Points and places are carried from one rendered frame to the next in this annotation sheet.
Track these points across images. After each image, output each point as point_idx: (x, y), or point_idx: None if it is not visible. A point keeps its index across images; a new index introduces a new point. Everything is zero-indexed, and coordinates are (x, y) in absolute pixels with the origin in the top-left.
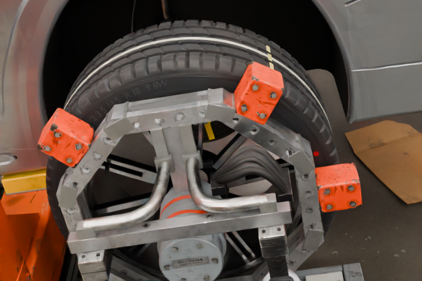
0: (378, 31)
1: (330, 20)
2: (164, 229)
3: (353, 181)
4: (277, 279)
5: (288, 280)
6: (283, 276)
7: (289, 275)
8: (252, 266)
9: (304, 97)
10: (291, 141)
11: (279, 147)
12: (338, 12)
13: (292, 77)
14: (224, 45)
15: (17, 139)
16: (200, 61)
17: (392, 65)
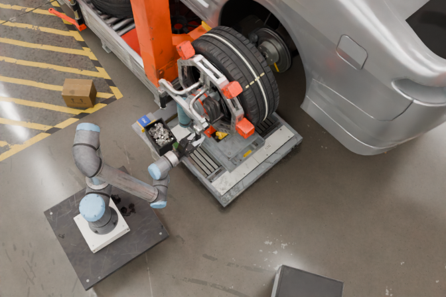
0: (318, 95)
1: (306, 77)
2: (178, 101)
3: (244, 132)
4: (184, 139)
5: (185, 142)
6: (186, 140)
7: (201, 138)
8: (225, 118)
9: (253, 99)
10: (233, 108)
11: (229, 107)
12: (309, 78)
13: (259, 89)
14: (244, 64)
15: (209, 16)
16: (227, 65)
17: (318, 107)
